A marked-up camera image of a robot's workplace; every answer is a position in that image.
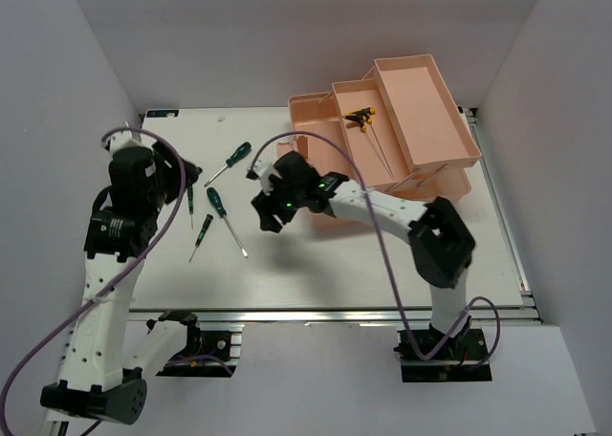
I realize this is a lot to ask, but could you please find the blue label sticker left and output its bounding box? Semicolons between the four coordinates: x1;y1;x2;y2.
145;109;179;119

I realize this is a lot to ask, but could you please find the aluminium table rail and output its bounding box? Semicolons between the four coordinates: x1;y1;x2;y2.
128;307;540;322

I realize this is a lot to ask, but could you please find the pink plastic toolbox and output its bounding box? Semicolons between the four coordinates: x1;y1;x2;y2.
276;54;481;203

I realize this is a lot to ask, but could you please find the large green screwdriver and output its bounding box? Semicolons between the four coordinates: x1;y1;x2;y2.
205;142;252;187

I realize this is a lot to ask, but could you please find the small green precision screwdriver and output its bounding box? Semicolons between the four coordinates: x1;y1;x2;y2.
188;214;214;263

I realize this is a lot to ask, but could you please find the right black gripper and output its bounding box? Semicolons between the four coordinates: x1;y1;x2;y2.
251;174;305;234

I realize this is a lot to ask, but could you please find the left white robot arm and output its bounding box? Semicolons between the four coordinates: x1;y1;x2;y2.
40;141;202;425

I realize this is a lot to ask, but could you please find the yellow T-handle hex key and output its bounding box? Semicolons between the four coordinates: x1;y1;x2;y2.
342;111;396;181
345;105;396;181

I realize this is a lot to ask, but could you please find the green flathead screwdriver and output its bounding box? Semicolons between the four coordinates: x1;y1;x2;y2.
207;186;249;258

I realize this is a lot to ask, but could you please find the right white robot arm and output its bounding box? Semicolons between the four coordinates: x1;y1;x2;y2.
247;151;475;359

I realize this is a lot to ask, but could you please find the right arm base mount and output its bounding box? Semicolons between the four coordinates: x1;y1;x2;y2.
393;328;492;383

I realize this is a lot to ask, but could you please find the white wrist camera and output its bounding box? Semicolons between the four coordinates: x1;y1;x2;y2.
101;120;142;156
247;160;278;195

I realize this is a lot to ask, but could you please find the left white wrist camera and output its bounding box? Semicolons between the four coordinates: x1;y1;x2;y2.
101;120;142;156

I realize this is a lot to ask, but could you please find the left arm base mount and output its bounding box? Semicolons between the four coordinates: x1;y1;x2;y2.
146;310;236;379

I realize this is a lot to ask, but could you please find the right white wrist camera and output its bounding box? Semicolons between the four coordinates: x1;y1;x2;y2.
247;160;278;195

